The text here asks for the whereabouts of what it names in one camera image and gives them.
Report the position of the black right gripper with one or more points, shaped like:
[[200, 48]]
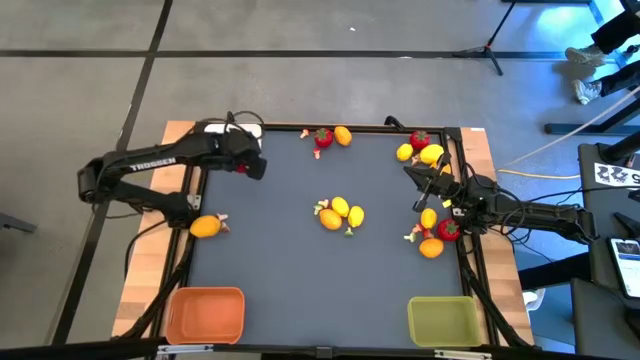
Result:
[[452, 192]]

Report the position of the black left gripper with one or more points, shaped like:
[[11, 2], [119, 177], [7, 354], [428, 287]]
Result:
[[235, 150]]

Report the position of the beige toy mushroom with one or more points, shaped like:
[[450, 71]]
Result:
[[415, 160], [417, 229]]

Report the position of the red-capped toy mushroom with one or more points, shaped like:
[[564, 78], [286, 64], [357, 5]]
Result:
[[316, 153], [427, 233], [304, 133]]

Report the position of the pale toy mushroom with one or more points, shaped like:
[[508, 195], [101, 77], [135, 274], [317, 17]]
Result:
[[222, 216]]

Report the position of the small red and tan toy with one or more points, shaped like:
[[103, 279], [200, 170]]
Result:
[[324, 203]]

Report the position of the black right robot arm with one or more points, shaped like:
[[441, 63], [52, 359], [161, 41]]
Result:
[[540, 215]]

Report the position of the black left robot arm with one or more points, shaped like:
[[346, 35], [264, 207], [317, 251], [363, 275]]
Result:
[[150, 163]]

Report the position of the white plastic basket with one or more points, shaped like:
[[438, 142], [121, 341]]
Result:
[[252, 131]]

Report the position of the small yellow toy lemon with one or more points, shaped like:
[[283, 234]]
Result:
[[404, 152]]

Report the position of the black clamp hook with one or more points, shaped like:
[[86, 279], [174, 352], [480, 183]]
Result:
[[394, 121], [230, 117]]

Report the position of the green plastic basket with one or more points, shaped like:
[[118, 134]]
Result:
[[444, 322]]

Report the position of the black tripod stand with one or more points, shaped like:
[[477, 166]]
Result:
[[487, 49]]

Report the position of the white plastic object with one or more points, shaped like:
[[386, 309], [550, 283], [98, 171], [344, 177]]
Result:
[[532, 298]]

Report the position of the orange plastic basket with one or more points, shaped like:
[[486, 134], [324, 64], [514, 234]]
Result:
[[205, 315]]

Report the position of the black desk foot bar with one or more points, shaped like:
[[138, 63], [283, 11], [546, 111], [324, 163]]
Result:
[[590, 129]]

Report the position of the black desk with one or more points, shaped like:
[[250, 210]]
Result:
[[607, 215]]

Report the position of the person's shoe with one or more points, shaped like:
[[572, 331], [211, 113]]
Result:
[[585, 55], [586, 91]]

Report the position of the white printed sheet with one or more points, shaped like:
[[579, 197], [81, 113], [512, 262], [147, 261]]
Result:
[[617, 175]]

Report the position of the black pole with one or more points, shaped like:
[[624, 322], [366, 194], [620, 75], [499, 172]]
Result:
[[622, 148]]

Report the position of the smartphone with lit screen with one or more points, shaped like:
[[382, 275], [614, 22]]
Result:
[[627, 267]]

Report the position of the person's leg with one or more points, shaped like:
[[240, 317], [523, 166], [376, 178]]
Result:
[[617, 32], [620, 77]]

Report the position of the grey furniture foot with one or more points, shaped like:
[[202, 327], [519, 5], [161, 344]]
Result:
[[15, 223]]

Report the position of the black horizontal beam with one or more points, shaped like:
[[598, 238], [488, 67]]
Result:
[[75, 351]]

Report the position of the silver metal bracket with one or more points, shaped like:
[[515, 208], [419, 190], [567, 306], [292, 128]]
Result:
[[462, 354], [185, 348]]

